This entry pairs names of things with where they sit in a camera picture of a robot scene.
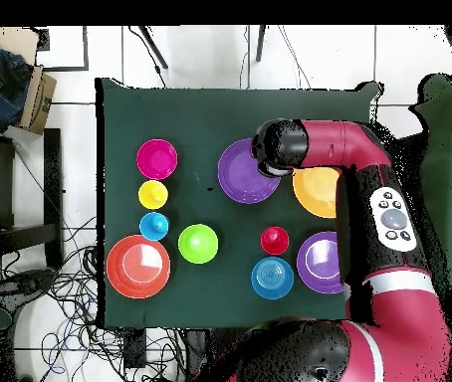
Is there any purple bowl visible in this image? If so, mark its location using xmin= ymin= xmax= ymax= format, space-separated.
xmin=296 ymin=231 xmax=346 ymax=295
xmin=217 ymin=137 xmax=282 ymax=205

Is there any pink bowl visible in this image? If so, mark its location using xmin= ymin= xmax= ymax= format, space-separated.
xmin=135 ymin=137 xmax=179 ymax=181

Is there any green bowl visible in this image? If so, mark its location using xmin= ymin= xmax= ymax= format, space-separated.
xmin=177 ymin=223 xmax=220 ymax=265

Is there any red cup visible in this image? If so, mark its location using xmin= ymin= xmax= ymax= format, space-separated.
xmin=260 ymin=225 xmax=291 ymax=257

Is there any blue cup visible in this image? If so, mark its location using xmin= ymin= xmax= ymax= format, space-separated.
xmin=138 ymin=211 xmax=170 ymax=242

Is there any yellow cup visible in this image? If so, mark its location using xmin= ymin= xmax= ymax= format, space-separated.
xmin=137 ymin=179 xmax=169 ymax=211

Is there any blue bowl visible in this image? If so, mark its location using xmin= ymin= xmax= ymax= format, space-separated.
xmin=250 ymin=256 xmax=296 ymax=300

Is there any large yellow bowl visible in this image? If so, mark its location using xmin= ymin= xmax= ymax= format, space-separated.
xmin=292 ymin=166 xmax=341 ymax=219

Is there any dark green tablecloth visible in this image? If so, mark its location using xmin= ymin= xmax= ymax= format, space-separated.
xmin=95 ymin=77 xmax=384 ymax=331

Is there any orange-red bowl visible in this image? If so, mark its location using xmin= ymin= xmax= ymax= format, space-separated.
xmin=106 ymin=234 xmax=172 ymax=300

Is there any black stand leg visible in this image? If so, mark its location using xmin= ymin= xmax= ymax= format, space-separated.
xmin=255 ymin=25 xmax=269 ymax=63
xmin=137 ymin=25 xmax=169 ymax=71

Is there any black wheeled base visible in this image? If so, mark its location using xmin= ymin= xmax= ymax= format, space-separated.
xmin=0 ymin=268 xmax=58 ymax=315

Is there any cardboard box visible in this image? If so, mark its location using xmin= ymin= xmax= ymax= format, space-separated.
xmin=14 ymin=65 xmax=58 ymax=135

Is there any blue clothing pile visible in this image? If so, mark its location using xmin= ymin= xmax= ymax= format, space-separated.
xmin=0 ymin=39 xmax=34 ymax=132

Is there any beige cardboard sheet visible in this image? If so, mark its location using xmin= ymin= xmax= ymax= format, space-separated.
xmin=0 ymin=26 xmax=40 ymax=65

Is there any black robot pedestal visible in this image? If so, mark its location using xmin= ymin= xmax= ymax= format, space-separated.
xmin=203 ymin=328 xmax=251 ymax=367

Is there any black cable tangle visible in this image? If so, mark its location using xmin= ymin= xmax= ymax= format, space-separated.
xmin=0 ymin=214 xmax=189 ymax=382

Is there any black metal frame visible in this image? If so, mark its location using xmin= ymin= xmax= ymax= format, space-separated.
xmin=0 ymin=127 xmax=64 ymax=272

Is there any white board black frame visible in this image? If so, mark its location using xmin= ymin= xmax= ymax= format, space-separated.
xmin=34 ymin=25 xmax=90 ymax=73

